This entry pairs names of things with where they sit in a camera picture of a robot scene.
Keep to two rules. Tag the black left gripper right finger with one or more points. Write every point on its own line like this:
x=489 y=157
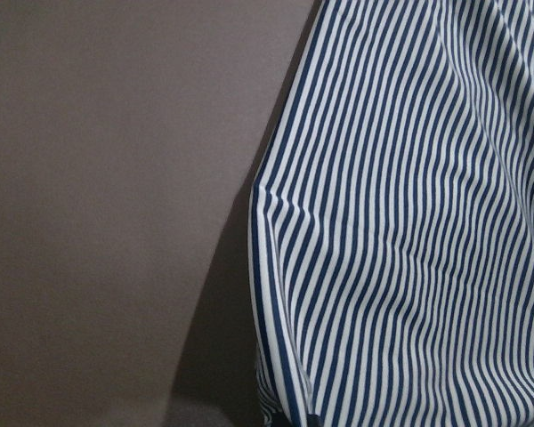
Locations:
x=312 y=421

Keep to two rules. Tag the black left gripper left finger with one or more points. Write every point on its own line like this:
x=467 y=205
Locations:
x=278 y=420

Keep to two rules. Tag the blue white striped polo shirt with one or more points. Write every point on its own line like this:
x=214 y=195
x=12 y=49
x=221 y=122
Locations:
x=391 y=221

